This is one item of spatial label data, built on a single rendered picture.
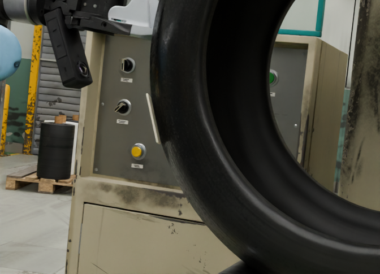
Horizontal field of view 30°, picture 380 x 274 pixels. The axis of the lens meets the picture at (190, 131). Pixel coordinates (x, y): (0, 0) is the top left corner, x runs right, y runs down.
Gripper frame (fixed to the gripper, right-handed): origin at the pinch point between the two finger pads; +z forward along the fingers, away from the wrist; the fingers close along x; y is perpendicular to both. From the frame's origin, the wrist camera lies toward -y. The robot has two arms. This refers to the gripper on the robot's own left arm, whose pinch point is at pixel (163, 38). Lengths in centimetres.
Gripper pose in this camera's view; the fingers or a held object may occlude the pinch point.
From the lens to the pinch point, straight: 97.5
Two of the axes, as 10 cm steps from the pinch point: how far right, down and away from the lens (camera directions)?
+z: 9.1, 2.2, -3.6
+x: 3.7, -0.2, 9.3
